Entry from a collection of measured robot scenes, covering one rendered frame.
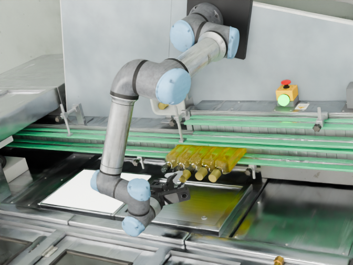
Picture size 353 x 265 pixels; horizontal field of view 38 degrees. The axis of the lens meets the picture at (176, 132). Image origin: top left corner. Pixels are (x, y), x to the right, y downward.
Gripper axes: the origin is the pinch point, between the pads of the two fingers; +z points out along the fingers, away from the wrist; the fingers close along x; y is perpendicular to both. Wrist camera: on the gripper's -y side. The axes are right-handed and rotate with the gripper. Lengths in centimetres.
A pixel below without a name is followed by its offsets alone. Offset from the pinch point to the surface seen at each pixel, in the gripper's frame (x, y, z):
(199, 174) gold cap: -0.8, -6.2, 2.2
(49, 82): -24, 107, 51
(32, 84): -24, 117, 48
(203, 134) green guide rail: -5.7, 3.1, 27.3
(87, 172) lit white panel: 11, 65, 17
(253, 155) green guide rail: 3.9, -18.2, 27.7
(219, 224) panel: 12.6, -17.7, -10.2
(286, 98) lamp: -19, -33, 33
